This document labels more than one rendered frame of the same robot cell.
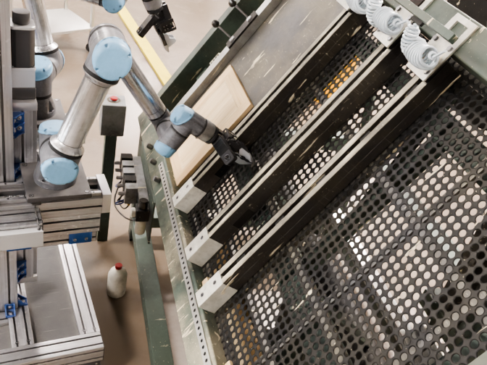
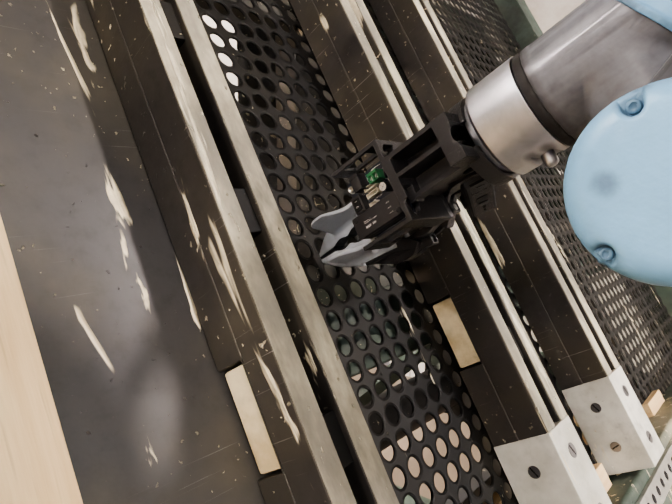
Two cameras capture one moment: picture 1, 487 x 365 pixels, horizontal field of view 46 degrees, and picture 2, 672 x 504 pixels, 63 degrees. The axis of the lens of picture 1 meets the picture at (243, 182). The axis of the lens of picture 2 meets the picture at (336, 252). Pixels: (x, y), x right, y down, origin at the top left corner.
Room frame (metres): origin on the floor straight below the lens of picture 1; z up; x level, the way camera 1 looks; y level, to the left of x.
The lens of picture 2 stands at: (2.05, 0.48, 1.29)
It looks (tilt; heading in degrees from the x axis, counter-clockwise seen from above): 7 degrees down; 243
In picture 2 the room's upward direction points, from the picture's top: straight up
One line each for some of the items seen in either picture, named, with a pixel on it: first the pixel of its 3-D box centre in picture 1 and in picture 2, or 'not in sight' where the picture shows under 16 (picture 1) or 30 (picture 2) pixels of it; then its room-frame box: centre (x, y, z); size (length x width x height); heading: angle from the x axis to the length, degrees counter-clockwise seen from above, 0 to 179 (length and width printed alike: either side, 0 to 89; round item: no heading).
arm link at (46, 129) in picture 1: (56, 140); not in sight; (1.65, 0.67, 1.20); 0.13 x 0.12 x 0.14; 27
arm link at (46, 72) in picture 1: (38, 74); not in sight; (2.08, 0.94, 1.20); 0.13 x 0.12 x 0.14; 6
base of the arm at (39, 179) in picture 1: (55, 166); not in sight; (1.65, 0.68, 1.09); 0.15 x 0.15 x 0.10
